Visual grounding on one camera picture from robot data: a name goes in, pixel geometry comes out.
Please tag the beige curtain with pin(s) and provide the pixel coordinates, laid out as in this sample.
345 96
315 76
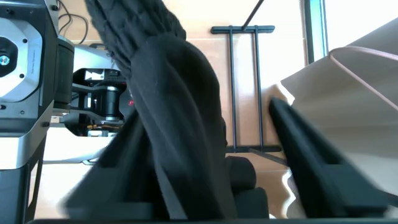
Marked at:
342 102

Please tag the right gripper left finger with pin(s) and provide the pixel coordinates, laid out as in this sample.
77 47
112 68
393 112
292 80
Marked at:
118 186

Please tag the window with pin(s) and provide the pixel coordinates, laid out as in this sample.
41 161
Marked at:
357 18

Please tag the black clothes rack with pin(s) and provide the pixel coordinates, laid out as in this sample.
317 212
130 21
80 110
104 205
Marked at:
242 29

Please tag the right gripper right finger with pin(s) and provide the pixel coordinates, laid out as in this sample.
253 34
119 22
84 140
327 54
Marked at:
323 186

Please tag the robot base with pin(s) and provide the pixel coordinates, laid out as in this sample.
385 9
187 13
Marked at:
21 62

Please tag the pink clothes hanger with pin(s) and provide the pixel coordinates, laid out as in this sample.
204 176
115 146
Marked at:
357 77

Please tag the black shorts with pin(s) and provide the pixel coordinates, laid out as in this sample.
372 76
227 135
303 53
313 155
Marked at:
174 109

